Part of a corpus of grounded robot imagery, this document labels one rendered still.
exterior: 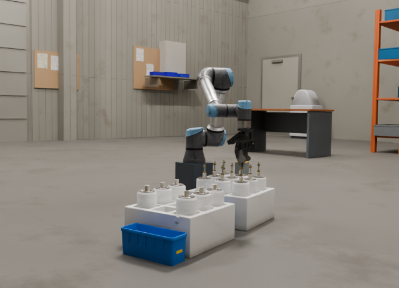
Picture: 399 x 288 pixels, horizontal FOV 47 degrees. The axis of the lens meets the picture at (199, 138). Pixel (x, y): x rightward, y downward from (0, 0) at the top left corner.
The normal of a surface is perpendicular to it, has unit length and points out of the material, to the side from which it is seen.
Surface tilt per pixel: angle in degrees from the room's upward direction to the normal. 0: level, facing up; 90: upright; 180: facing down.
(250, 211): 90
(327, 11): 90
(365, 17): 90
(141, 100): 90
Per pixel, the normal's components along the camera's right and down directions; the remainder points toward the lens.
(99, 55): 0.67, 0.05
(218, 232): 0.83, 0.04
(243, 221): -0.52, 0.04
